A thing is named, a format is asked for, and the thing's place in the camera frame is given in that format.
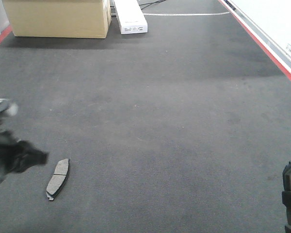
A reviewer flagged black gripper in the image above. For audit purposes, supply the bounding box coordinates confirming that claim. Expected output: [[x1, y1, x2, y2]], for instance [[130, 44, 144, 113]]
[[0, 98, 49, 184]]

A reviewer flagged cardboard box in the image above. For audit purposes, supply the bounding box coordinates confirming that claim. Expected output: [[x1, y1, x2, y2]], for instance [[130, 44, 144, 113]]
[[3, 0, 111, 39]]

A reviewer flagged long white box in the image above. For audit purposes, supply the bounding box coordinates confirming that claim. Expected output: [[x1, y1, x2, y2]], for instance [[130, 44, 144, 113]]
[[113, 0, 148, 34]]

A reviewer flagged white conveyor side rail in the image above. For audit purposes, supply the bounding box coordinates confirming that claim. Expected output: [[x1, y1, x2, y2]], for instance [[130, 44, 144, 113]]
[[220, 0, 291, 81]]

